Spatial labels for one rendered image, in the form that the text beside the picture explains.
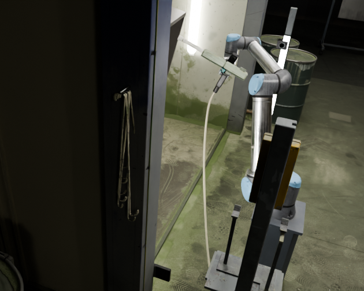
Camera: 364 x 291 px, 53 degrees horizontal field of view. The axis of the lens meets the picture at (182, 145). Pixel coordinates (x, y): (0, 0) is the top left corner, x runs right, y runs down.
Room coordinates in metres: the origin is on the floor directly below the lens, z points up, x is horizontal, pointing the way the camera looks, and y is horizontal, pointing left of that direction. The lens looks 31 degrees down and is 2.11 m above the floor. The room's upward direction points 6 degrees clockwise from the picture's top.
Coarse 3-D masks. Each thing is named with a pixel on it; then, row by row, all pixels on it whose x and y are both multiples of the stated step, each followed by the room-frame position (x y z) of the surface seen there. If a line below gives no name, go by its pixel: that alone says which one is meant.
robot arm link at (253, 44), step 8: (248, 40) 2.51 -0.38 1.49; (256, 40) 2.50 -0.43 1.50; (248, 48) 2.47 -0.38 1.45; (256, 48) 2.39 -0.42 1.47; (256, 56) 2.34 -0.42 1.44; (264, 56) 2.28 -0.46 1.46; (264, 64) 2.22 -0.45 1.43; (272, 64) 2.17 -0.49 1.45; (272, 72) 2.10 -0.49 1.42; (280, 72) 2.03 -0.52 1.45; (288, 72) 2.05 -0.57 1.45; (288, 80) 1.98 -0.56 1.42; (280, 88) 1.94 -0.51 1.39
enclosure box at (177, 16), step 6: (174, 12) 2.42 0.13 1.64; (180, 12) 2.46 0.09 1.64; (174, 18) 2.27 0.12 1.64; (180, 18) 2.39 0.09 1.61; (174, 24) 2.53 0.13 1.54; (180, 24) 2.52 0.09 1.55; (174, 30) 2.53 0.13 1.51; (180, 30) 2.51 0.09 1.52; (174, 36) 2.53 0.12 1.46; (174, 42) 2.53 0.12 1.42; (174, 48) 2.50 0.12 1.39; (168, 60) 2.54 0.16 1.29; (168, 66) 2.53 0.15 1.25; (168, 72) 2.52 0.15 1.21
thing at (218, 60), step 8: (184, 40) 2.26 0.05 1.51; (200, 48) 2.25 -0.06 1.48; (208, 56) 2.22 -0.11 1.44; (216, 56) 2.22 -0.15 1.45; (216, 64) 2.21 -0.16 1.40; (224, 64) 2.20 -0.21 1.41; (232, 64) 2.22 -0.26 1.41; (224, 72) 2.22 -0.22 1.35; (232, 72) 2.19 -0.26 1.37; (240, 72) 2.18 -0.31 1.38; (224, 80) 2.21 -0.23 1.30; (216, 88) 2.21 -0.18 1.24
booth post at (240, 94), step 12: (252, 0) 3.97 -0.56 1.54; (264, 0) 3.93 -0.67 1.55; (252, 12) 3.96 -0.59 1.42; (264, 12) 3.98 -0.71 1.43; (252, 24) 3.95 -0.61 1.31; (252, 36) 3.95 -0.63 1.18; (240, 60) 3.97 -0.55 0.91; (252, 60) 3.94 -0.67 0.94; (252, 72) 3.98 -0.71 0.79; (240, 84) 3.96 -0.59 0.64; (240, 96) 3.95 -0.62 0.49; (240, 108) 3.95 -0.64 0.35; (228, 120) 3.98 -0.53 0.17; (240, 120) 3.94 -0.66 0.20; (240, 132) 3.93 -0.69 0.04
